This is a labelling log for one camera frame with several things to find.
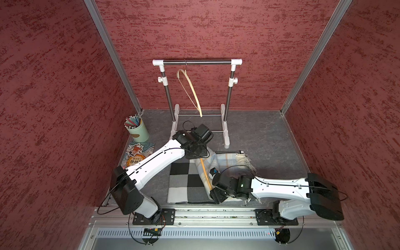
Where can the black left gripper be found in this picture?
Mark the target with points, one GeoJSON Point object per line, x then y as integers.
{"type": "Point", "coordinates": [203, 153]}

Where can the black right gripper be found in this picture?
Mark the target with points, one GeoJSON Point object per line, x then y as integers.
{"type": "Point", "coordinates": [216, 196]}

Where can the orange wooden hanger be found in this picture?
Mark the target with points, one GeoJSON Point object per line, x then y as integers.
{"type": "Point", "coordinates": [206, 175]}

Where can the blue cream plaid fringed scarf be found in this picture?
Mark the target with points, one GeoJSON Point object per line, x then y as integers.
{"type": "Point", "coordinates": [231, 164]}

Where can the black grey white checked scarf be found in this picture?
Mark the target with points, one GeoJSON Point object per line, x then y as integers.
{"type": "Point", "coordinates": [186, 185]}

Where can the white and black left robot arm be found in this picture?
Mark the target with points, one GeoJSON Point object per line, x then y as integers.
{"type": "Point", "coordinates": [126, 183]}

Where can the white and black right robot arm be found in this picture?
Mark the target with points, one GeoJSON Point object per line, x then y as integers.
{"type": "Point", "coordinates": [296, 197]}

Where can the colourful illustrated booklet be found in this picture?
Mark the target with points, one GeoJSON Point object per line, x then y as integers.
{"type": "Point", "coordinates": [136, 152]}

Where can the green cup with pencils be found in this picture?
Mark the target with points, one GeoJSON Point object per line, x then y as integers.
{"type": "Point", "coordinates": [136, 128]}

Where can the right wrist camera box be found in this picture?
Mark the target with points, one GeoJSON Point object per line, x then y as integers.
{"type": "Point", "coordinates": [213, 172]}

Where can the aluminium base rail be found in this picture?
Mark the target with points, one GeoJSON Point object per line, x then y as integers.
{"type": "Point", "coordinates": [187, 216]}

